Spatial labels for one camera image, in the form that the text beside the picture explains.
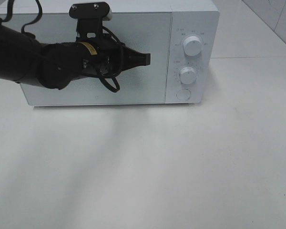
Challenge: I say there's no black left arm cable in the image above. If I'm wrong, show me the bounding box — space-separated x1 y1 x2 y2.
1 0 128 94

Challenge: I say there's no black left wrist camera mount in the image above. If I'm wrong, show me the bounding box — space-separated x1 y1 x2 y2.
69 2 112 42

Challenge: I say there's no white microwave knob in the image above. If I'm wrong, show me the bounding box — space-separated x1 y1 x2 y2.
179 67 197 84
182 34 203 57

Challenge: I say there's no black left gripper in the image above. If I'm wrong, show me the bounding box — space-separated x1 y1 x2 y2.
76 33 151 78

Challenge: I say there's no round white door-release button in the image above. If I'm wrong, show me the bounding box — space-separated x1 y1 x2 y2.
176 89 191 101

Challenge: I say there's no white microwave oven body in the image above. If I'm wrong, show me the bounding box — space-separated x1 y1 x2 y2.
0 0 221 107

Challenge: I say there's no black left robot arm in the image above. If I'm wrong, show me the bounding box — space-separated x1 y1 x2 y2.
0 18 151 93

